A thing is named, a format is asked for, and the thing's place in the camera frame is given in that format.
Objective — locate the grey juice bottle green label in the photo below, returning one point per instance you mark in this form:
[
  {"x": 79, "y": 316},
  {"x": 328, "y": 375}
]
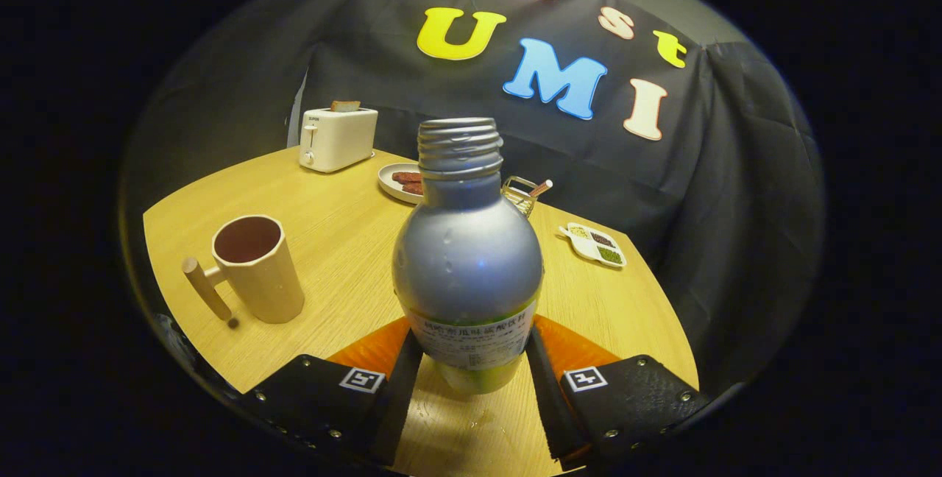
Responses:
[{"x": 467, "y": 263}]

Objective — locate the toast slice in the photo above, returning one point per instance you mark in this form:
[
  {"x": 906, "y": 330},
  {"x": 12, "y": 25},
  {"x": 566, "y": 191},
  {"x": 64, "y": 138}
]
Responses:
[{"x": 345, "y": 106}]

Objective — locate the black backdrop cloth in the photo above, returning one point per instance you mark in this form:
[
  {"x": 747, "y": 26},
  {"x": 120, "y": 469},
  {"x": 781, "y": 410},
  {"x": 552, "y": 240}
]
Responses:
[{"x": 721, "y": 190}]

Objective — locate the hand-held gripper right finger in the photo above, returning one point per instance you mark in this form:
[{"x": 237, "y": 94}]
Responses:
[{"x": 548, "y": 403}]

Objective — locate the thin stick with white tip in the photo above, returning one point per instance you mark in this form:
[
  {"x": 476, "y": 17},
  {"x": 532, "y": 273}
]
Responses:
[{"x": 542, "y": 188}]

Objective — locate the wooden table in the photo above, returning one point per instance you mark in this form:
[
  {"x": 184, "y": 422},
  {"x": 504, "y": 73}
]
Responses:
[{"x": 346, "y": 249}]

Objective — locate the reddish brown meat slice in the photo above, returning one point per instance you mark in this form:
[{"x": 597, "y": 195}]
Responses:
[
  {"x": 413, "y": 188},
  {"x": 407, "y": 177}
]

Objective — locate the white divided dish with beans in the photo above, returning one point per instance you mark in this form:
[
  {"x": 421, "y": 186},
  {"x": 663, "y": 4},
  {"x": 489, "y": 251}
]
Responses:
[{"x": 596, "y": 245}]

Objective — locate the round white plate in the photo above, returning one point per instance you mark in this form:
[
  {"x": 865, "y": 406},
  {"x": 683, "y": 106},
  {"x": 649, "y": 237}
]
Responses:
[{"x": 390, "y": 181}]

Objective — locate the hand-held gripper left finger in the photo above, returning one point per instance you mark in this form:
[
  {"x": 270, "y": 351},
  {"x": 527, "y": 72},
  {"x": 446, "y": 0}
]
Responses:
[{"x": 401, "y": 396}]

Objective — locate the white toaster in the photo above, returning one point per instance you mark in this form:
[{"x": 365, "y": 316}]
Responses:
[{"x": 338, "y": 140}]

